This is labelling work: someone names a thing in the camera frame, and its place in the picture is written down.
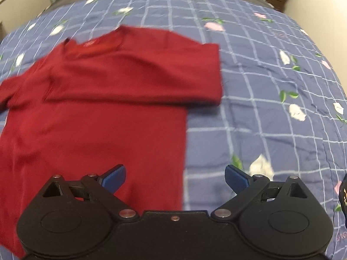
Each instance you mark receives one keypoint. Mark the blue checked floral quilt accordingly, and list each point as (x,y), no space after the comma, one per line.
(265,86)

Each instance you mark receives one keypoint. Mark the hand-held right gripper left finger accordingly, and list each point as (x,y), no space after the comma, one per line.
(115,178)

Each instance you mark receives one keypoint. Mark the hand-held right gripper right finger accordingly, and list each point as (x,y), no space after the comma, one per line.
(236,180)

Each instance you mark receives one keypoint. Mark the red t-shirt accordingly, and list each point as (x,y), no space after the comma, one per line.
(95,113)

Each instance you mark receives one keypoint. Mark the dark printed cloth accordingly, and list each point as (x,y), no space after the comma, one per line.
(343,195)

